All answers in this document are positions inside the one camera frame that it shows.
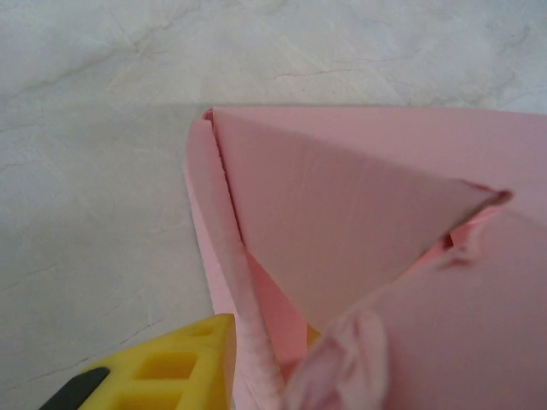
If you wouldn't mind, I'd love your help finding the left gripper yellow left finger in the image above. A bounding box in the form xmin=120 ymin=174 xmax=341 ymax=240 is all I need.
xmin=40 ymin=313 xmax=236 ymax=410

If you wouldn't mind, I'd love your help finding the pink paper box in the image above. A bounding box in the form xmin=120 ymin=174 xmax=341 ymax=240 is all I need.
xmin=182 ymin=105 xmax=547 ymax=410

